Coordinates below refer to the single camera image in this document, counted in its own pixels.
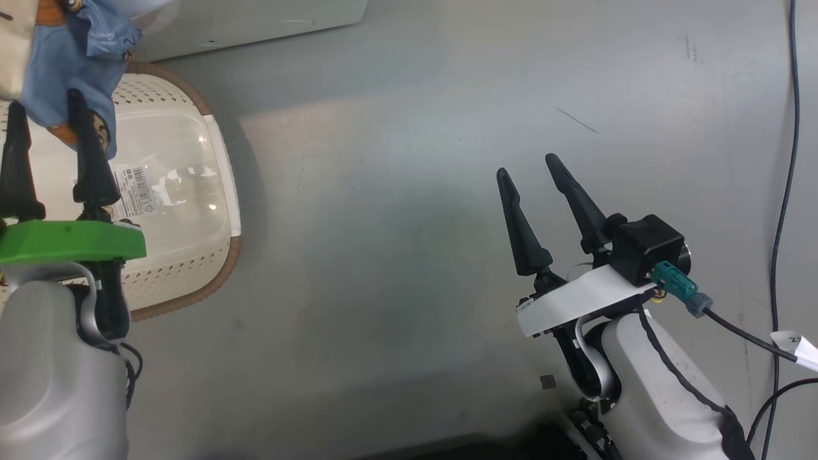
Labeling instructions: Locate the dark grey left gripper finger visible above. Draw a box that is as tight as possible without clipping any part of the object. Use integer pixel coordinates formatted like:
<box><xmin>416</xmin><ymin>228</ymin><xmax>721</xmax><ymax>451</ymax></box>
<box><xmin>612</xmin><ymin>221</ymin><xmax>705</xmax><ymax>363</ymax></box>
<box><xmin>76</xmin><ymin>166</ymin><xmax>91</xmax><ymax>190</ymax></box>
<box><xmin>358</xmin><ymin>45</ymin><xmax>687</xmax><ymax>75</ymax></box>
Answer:
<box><xmin>67</xmin><ymin>88</ymin><xmax>121</xmax><ymax>221</ymax></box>
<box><xmin>0</xmin><ymin>101</ymin><xmax>47</xmax><ymax>221</ymax></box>

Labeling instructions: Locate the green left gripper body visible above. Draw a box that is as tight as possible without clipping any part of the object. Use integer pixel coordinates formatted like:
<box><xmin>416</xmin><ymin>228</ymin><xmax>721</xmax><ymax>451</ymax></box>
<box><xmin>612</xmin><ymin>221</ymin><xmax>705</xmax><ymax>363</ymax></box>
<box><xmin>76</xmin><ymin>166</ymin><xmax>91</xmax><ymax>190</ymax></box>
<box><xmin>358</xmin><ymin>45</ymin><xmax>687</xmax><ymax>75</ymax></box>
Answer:
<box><xmin>0</xmin><ymin>219</ymin><xmax>148</xmax><ymax>266</ymax></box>

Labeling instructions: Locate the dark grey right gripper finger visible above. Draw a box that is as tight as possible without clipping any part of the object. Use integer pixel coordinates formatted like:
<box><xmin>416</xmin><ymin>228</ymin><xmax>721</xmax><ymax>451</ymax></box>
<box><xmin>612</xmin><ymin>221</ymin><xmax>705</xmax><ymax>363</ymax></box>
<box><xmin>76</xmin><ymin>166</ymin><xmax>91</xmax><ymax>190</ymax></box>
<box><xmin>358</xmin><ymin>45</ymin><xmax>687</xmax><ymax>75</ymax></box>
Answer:
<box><xmin>545</xmin><ymin>153</ymin><xmax>611</xmax><ymax>256</ymax></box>
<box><xmin>497</xmin><ymin>167</ymin><xmax>554</xmax><ymax>277</ymax></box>

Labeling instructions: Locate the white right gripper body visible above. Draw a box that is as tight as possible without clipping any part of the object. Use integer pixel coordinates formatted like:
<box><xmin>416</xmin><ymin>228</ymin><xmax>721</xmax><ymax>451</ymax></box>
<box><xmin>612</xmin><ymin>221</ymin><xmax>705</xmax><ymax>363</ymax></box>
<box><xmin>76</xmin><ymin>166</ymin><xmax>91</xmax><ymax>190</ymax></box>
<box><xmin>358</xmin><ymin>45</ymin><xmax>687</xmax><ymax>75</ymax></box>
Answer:
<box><xmin>516</xmin><ymin>264</ymin><xmax>659</xmax><ymax>338</ymax></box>

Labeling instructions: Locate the cream and blue cartoon garment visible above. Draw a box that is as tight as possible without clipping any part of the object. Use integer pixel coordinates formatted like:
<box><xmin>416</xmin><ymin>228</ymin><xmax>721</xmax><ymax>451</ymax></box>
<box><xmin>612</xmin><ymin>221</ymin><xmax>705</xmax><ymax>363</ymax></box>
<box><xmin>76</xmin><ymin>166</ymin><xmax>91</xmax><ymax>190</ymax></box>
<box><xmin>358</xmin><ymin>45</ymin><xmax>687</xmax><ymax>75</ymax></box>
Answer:
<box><xmin>0</xmin><ymin>0</ymin><xmax>143</xmax><ymax>160</ymax></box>

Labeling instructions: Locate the white front-load washing machine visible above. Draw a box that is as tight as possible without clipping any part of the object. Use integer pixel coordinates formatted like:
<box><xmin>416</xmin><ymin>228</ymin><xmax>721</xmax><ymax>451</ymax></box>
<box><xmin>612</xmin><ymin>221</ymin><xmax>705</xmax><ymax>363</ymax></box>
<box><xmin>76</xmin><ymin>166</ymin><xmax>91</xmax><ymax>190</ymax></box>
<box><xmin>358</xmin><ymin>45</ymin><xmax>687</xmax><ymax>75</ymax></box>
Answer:
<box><xmin>125</xmin><ymin>0</ymin><xmax>368</xmax><ymax>63</ymax></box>

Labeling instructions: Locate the barcode label sticker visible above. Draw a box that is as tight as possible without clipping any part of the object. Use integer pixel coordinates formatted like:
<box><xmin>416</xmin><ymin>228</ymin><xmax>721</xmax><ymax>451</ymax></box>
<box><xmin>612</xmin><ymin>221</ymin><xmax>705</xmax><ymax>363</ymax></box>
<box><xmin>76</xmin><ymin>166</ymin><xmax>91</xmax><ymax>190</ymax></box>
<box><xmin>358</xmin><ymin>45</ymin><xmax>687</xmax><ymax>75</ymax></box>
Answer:
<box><xmin>110</xmin><ymin>165</ymin><xmax>159</xmax><ymax>219</ymax></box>

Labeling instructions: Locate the white perforated basket brown rim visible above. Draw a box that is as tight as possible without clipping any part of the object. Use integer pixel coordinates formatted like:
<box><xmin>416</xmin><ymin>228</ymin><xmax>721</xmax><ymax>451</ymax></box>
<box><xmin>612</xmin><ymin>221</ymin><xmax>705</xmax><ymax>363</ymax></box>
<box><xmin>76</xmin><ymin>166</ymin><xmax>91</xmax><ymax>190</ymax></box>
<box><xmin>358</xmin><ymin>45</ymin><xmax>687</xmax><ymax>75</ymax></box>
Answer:
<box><xmin>0</xmin><ymin>62</ymin><xmax>242</xmax><ymax>321</ymax></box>

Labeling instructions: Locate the teal connector with black cable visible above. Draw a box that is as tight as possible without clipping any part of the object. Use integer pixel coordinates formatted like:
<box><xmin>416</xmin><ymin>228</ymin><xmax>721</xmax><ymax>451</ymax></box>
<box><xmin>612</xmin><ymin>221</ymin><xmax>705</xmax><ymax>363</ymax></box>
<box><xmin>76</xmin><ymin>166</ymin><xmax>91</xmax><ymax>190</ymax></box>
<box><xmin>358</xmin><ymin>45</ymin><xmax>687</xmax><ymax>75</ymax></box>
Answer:
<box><xmin>652</xmin><ymin>261</ymin><xmax>799</xmax><ymax>365</ymax></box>

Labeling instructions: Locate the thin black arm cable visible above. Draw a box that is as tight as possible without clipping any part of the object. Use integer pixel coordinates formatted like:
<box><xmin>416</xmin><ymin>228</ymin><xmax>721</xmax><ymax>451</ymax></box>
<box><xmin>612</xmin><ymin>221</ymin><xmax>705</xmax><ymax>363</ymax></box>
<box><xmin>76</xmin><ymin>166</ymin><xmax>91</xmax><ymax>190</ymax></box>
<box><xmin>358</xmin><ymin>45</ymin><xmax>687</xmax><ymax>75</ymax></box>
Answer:
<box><xmin>118</xmin><ymin>342</ymin><xmax>144</xmax><ymax>410</ymax></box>
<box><xmin>636</xmin><ymin>305</ymin><xmax>758</xmax><ymax>460</ymax></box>

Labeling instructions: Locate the white paper cable tag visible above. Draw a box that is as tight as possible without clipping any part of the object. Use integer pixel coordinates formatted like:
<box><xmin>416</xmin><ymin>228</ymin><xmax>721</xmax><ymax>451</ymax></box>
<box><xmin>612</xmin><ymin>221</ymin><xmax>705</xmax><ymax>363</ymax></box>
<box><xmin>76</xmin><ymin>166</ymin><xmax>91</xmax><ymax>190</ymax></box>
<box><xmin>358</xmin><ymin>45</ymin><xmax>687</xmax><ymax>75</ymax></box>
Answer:
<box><xmin>770</xmin><ymin>330</ymin><xmax>818</xmax><ymax>372</ymax></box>

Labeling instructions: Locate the long black floor cable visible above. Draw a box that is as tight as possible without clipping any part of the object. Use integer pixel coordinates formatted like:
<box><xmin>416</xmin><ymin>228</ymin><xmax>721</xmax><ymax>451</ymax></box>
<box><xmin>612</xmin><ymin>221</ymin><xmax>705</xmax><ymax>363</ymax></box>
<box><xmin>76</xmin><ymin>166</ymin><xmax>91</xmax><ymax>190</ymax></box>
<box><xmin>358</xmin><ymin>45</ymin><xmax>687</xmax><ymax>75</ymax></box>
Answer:
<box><xmin>769</xmin><ymin>0</ymin><xmax>803</xmax><ymax>460</ymax></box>

